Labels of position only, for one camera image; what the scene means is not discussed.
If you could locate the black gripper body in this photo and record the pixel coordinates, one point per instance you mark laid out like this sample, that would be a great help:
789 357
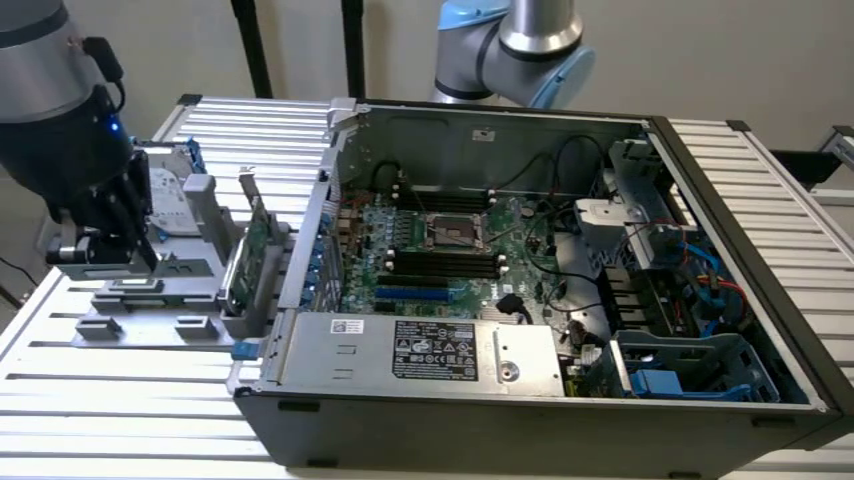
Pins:
60 150

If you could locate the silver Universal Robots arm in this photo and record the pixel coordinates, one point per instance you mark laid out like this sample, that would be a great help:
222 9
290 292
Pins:
534 30

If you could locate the blue expansion slot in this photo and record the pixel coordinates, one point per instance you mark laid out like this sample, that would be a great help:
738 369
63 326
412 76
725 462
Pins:
410 292

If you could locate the black expansion slot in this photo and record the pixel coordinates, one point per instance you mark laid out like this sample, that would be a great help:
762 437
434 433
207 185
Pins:
408 306

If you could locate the black RAM slot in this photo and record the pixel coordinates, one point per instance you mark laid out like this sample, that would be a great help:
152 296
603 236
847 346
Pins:
443 274
444 267
450 203
446 260
450 209
446 253
450 197

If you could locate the silver hard disk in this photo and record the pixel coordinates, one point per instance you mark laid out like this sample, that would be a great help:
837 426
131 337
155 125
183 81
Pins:
169 200

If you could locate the grey parts rack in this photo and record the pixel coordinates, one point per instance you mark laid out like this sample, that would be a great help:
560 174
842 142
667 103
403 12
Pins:
200 280

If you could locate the green graphics card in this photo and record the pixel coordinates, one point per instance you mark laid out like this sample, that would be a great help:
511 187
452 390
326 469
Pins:
250 260

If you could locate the black table corner cap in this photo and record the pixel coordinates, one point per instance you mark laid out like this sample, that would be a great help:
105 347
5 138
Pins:
739 125
189 99

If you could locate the blue case latch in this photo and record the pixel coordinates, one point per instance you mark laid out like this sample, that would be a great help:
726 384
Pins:
246 349

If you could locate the thick black stand pole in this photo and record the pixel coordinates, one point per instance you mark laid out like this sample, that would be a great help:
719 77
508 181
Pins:
254 45

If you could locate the green motherboard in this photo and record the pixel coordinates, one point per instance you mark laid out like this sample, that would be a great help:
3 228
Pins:
394 235

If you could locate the silver CPU socket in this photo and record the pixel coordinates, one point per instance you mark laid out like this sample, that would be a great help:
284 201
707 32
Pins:
450 231

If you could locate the thin black stand pole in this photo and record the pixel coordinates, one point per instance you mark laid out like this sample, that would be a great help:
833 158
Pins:
354 45

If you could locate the silver power supply unit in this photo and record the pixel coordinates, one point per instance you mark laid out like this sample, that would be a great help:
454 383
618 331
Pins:
414 355

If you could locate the black open PC case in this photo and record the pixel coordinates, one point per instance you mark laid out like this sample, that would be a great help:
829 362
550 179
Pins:
507 430

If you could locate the grey metal disk cage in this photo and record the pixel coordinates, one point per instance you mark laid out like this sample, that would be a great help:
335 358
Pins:
641 170

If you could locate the blue plastic disk bay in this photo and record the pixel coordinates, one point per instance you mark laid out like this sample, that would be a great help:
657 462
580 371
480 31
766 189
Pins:
694 350

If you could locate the black block on rail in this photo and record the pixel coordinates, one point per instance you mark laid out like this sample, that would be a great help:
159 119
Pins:
801 167

